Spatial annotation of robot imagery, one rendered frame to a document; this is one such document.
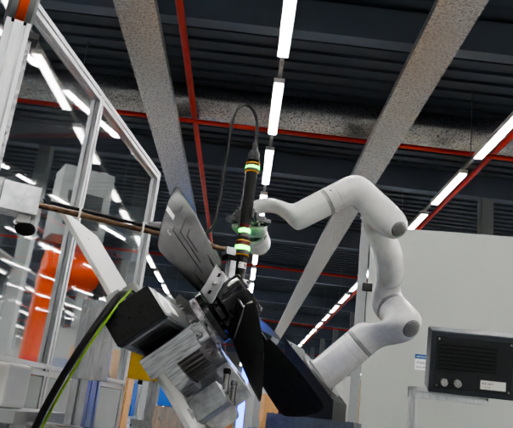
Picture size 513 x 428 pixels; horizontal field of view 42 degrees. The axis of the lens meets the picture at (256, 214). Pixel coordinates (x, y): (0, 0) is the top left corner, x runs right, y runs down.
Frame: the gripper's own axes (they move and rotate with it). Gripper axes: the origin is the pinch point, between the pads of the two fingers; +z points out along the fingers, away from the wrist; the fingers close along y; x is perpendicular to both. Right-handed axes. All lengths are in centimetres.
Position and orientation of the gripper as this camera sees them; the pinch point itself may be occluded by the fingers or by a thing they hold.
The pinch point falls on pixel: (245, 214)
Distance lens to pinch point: 192.8
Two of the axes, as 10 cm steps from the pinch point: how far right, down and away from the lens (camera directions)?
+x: 1.2, -9.5, 3.0
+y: -9.9, -0.8, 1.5
